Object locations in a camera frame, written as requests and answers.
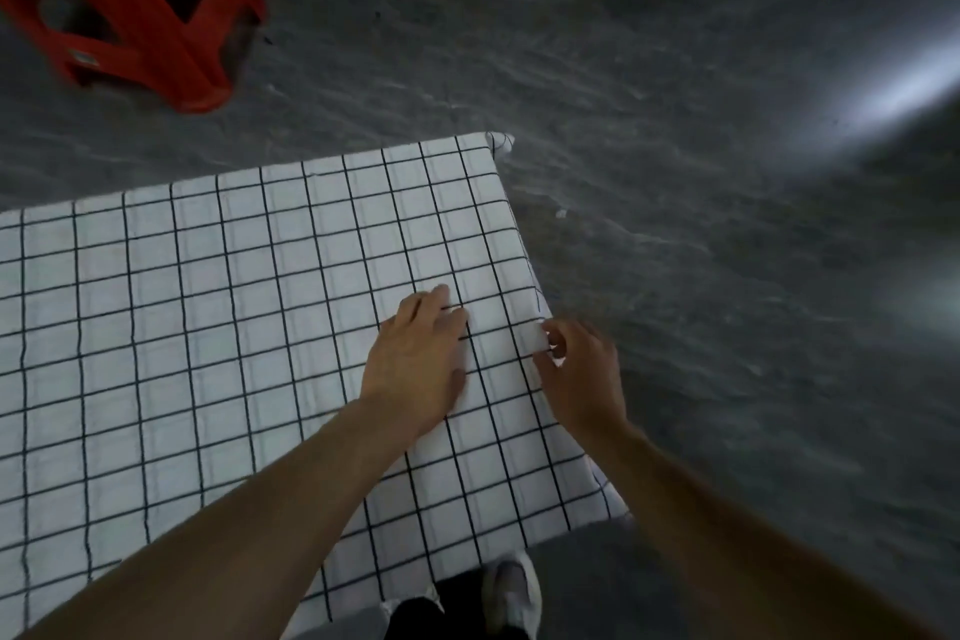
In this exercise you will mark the person's right hand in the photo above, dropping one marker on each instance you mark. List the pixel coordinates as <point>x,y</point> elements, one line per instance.
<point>589,384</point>

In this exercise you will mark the person's left hand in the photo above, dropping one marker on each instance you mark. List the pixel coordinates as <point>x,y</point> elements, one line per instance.
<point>416,369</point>

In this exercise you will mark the red plastic stool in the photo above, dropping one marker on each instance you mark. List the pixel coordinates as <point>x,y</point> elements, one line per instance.
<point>150,24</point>

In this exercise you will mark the person's right forearm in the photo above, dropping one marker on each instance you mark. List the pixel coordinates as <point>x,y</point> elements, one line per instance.
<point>735,549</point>

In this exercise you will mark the person's left forearm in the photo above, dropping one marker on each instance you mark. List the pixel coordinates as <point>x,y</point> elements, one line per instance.
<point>225,549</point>

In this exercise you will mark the person's right white shoe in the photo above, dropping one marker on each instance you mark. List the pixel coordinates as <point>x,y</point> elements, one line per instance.
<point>514,594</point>

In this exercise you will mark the person's white shoe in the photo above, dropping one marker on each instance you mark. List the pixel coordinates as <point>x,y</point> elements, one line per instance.
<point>514,594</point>
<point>390,606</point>

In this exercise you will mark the person's left white shoe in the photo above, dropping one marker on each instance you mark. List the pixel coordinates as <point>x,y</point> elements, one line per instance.
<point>390,606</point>

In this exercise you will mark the person's black trousers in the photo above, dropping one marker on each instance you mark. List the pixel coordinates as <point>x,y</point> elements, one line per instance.
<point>442,617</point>

